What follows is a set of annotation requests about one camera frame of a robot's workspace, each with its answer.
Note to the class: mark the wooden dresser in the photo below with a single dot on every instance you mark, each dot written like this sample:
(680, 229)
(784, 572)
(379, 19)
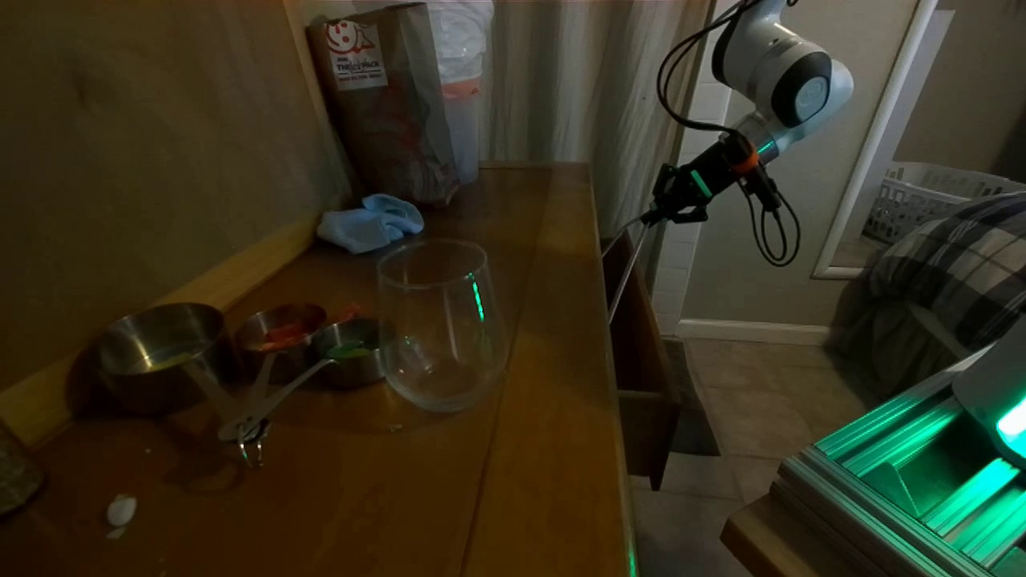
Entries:
(428, 502)

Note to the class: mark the white laundry basket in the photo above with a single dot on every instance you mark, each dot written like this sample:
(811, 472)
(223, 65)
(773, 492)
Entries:
(919, 196)

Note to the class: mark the small white crumpled scrap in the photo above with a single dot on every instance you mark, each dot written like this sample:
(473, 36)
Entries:
(120, 511)

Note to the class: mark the large steel measuring cup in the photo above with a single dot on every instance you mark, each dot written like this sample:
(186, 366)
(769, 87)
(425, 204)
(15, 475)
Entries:
(161, 354)

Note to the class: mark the wooden back panel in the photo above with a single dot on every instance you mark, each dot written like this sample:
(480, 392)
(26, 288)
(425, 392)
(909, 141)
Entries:
(141, 148)

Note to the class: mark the white framed mirror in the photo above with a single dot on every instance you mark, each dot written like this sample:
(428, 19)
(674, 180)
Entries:
(882, 148)

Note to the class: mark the wooden dresser drawer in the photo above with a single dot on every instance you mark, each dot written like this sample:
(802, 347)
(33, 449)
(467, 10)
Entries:
(642, 363)

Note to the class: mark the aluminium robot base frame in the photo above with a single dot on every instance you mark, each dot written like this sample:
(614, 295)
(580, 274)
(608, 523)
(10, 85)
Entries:
(909, 502)

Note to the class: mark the plaid blanket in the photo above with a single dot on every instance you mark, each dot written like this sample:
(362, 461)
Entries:
(941, 284)

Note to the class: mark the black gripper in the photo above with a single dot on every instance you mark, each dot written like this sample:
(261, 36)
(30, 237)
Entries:
(719, 176)

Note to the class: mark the steel measuring cup, red inside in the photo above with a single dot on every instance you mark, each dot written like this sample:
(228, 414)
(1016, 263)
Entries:
(281, 328)

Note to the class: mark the brown paper bag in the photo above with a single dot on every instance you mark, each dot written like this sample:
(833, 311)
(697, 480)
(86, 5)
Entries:
(390, 117)

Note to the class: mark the beige curtain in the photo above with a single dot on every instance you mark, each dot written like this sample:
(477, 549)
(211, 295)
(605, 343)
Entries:
(580, 98)

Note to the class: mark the light blue cloth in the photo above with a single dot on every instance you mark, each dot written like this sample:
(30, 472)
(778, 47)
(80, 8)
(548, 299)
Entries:
(370, 226)

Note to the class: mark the steel measuring cup, green inside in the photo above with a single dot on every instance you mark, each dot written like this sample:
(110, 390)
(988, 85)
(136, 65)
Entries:
(348, 354)

